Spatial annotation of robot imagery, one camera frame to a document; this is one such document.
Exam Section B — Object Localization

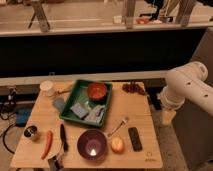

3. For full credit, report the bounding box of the blue sponge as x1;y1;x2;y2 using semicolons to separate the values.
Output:
70;103;88;119

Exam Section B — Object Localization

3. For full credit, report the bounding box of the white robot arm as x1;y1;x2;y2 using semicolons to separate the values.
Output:
158;61;213;125

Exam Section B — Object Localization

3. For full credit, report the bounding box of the white plastic cup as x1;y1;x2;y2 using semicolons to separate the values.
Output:
40;80;55;97

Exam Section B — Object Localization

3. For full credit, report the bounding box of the metal cup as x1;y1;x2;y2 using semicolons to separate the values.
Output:
24;125;40;141

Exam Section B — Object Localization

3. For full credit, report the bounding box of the black remote control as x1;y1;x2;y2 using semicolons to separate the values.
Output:
128;127;142;151

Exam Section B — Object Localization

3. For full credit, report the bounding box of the dark dried fruit pile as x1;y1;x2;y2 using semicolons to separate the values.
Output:
122;82;146;95

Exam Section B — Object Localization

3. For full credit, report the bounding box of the silver fork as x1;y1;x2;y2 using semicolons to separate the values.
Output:
106;116;129;137

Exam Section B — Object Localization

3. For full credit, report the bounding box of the orange fruit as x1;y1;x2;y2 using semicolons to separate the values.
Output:
111;137;125;154

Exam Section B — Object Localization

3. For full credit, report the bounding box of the grey cloth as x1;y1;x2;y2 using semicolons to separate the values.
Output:
85;105;105;123

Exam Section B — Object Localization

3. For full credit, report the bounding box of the red bowl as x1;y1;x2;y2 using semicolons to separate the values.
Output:
87;82;107;101

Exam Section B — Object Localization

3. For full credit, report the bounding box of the purple bowl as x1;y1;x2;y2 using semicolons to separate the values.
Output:
77;129;107;161

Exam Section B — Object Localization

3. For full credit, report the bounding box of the green plastic tray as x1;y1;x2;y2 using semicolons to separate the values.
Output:
59;79;113;128

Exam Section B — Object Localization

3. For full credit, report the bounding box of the wooden spoon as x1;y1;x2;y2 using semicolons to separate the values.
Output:
56;83;73;95

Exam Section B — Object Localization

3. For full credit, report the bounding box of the orange carrot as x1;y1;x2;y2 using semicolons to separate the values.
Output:
41;130;53;160

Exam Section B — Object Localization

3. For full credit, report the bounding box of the small dark metal object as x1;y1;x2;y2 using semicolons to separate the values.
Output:
48;156;63;171

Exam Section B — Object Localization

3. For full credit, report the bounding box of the blue box on floor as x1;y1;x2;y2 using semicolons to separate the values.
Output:
15;108;31;127

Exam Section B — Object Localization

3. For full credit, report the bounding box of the black handled knife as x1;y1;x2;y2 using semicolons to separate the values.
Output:
60;124;69;152

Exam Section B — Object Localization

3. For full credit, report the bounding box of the black cable on floor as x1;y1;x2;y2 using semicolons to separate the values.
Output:
1;122;18;155

